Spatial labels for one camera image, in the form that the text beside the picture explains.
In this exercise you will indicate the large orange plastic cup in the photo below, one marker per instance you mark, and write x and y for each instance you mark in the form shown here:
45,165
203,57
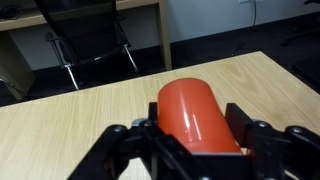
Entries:
190,113

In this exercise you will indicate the wooden side desk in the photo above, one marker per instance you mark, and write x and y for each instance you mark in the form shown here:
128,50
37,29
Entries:
163,33

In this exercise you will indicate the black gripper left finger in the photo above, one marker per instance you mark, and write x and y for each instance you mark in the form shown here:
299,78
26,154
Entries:
110,153

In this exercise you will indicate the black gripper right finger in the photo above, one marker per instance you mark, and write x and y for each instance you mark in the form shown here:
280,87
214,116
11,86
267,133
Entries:
283,153

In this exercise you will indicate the black chair with metal legs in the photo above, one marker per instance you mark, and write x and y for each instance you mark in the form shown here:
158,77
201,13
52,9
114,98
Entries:
83,26

